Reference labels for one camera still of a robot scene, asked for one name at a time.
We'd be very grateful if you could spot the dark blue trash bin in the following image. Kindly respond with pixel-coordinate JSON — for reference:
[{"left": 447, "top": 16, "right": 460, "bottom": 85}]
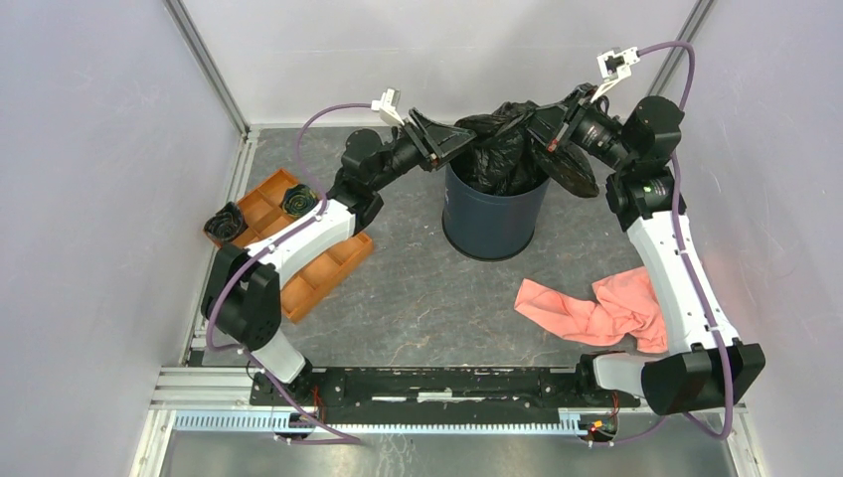
[{"left": 441, "top": 167, "right": 550, "bottom": 261}]

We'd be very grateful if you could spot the orange compartment tray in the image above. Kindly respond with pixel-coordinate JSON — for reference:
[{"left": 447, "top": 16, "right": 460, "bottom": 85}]
[{"left": 201, "top": 169, "right": 374, "bottom": 332}]

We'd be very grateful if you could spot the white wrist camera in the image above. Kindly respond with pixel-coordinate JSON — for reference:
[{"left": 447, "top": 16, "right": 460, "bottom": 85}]
[
  {"left": 590, "top": 47, "right": 640, "bottom": 103},
  {"left": 370, "top": 87, "right": 405, "bottom": 127}
]

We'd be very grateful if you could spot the black bag roll upper tray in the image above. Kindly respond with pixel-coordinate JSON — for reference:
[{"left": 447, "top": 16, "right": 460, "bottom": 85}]
[{"left": 280, "top": 184, "right": 320, "bottom": 220}]

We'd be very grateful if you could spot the black trash bag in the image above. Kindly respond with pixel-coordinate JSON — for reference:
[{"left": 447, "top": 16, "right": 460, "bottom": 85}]
[{"left": 450, "top": 100, "right": 599, "bottom": 199}]

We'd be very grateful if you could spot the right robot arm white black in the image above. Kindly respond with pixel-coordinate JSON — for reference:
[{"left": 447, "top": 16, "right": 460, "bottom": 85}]
[{"left": 528, "top": 86, "right": 765, "bottom": 415}]

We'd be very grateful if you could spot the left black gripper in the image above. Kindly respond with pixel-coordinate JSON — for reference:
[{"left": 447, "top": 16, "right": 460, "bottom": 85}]
[{"left": 369, "top": 107, "right": 476, "bottom": 193}]

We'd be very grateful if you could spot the purple cable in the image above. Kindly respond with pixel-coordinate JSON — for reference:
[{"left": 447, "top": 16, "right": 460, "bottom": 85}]
[
  {"left": 635, "top": 40, "right": 735, "bottom": 442},
  {"left": 205, "top": 102, "right": 390, "bottom": 360}
]

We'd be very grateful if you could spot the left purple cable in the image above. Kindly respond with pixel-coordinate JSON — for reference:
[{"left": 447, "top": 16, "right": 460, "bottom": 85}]
[{"left": 205, "top": 102, "right": 390, "bottom": 360}]

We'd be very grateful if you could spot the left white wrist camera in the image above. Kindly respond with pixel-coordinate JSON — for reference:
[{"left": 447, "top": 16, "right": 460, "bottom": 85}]
[{"left": 370, "top": 87, "right": 405, "bottom": 127}]

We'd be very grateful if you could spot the white toothed cable duct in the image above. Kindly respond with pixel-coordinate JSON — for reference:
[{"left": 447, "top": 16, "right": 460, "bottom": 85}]
[{"left": 172, "top": 410, "right": 598, "bottom": 437}]

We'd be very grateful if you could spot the right aluminium corner post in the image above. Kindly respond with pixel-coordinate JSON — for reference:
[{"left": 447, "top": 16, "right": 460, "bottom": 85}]
[{"left": 648, "top": 0, "right": 717, "bottom": 95}]

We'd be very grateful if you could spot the pink cloth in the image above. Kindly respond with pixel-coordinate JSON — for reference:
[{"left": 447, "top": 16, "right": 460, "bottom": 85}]
[{"left": 514, "top": 266, "right": 668, "bottom": 355}]

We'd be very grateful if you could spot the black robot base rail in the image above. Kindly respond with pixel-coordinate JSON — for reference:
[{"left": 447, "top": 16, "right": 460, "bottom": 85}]
[{"left": 286, "top": 367, "right": 641, "bottom": 426}]

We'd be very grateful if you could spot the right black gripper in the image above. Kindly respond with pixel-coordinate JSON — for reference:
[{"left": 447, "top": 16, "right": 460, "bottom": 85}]
[{"left": 515, "top": 82, "right": 635, "bottom": 172}]

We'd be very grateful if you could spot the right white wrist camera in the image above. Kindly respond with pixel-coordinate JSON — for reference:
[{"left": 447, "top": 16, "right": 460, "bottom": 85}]
[{"left": 590, "top": 47, "right": 640, "bottom": 103}]

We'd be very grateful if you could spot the aluminium corner post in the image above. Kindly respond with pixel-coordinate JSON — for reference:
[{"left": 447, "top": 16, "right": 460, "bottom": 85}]
[
  {"left": 163, "top": 0, "right": 251, "bottom": 137},
  {"left": 648, "top": 0, "right": 717, "bottom": 95}
]

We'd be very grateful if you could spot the left aluminium corner post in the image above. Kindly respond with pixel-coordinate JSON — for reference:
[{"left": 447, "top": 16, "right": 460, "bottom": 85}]
[{"left": 163, "top": 0, "right": 251, "bottom": 137}]

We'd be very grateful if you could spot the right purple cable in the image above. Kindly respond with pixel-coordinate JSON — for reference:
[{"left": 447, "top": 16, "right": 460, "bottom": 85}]
[{"left": 635, "top": 40, "right": 735, "bottom": 442}]

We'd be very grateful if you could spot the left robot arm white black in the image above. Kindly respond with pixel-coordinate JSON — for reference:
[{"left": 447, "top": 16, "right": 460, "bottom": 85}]
[{"left": 201, "top": 108, "right": 477, "bottom": 405}]

